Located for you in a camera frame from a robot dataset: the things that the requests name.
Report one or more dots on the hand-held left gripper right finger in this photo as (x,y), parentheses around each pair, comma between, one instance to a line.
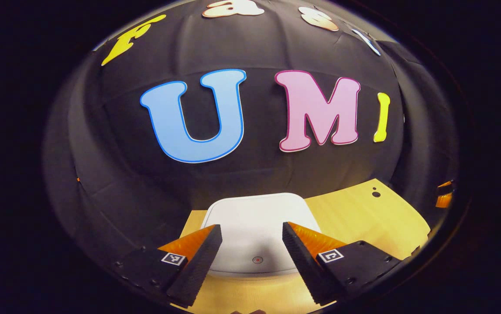
(305,268)

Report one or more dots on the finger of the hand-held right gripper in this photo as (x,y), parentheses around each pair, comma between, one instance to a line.
(444,201)
(446,184)

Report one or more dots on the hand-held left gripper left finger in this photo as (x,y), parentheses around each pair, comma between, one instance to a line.
(198,270)

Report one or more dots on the white desktop garbage bin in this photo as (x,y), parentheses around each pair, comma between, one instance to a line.
(255,218)

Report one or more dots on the wooden desktop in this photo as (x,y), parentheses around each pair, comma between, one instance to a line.
(364,218)

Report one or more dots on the black backdrop cloth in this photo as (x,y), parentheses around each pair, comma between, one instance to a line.
(255,176)

